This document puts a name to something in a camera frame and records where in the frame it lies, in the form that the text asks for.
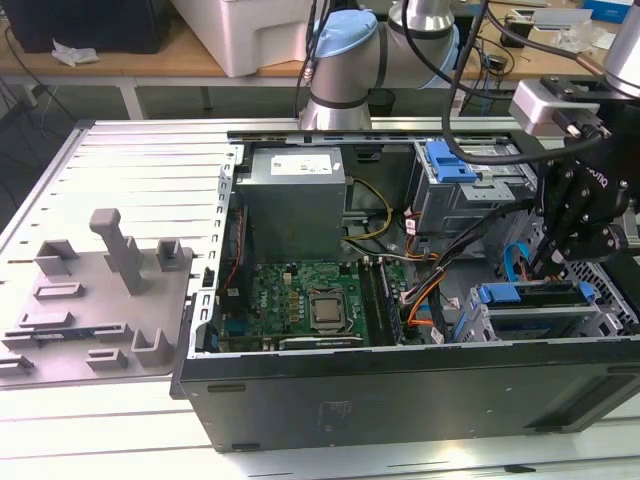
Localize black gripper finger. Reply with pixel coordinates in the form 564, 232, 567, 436
529, 158, 577, 275
541, 221, 633, 281

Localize multicoloured power wire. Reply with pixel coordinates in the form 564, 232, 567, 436
518, 248, 539, 282

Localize blue SATA wire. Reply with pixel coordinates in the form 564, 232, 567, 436
501, 243, 530, 287

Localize hard disk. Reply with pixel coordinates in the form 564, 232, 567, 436
452, 280, 596, 344

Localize grey metal disk bay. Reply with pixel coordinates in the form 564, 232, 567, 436
449, 279, 626, 344

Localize grey optical drive cage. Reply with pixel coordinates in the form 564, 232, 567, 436
410, 139, 541, 241

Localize blue drive latch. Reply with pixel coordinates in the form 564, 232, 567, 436
426, 142, 476, 185

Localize wooden desk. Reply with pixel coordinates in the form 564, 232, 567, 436
449, 0, 640, 94
0, 19, 311, 116

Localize clear plastic bag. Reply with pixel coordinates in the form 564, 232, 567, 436
552, 22, 609, 54

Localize small black box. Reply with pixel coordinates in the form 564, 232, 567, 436
501, 14, 532, 49

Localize blue cardboard box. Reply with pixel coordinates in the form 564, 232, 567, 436
582, 0, 635, 24

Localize black RAM slot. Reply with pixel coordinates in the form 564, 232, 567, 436
358, 257, 389, 346
375, 257, 404, 346

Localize black PC case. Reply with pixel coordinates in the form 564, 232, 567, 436
169, 127, 640, 454

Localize silver CPU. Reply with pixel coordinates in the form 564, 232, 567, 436
312, 298, 345, 324

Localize CPU socket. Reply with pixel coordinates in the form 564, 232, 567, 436
305, 289, 352, 334

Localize grey power supply unit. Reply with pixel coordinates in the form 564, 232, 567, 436
234, 147, 349, 261

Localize black graphics card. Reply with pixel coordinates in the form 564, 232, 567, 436
278, 335, 365, 351

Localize green motherboard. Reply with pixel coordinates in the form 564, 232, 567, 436
219, 258, 402, 351

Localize white foam box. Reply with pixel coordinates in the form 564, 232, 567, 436
169, 0, 374, 79

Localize grey parts rack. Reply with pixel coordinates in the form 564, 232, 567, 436
0, 207, 197, 386

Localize large black box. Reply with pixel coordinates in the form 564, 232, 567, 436
7, 0, 171, 55

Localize crumpled white paper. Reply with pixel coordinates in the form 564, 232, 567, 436
51, 39, 101, 67

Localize RAM stick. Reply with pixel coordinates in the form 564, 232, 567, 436
19, 327, 126, 342

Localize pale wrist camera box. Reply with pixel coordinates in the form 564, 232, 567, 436
508, 79, 601, 136

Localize black cable bundle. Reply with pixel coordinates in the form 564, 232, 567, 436
399, 204, 534, 346

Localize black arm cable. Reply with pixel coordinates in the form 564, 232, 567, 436
399, 0, 541, 176

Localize yellow power wires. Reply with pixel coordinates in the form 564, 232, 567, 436
344, 177, 394, 246

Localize orange SATA cable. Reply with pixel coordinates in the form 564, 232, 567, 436
407, 277, 444, 329

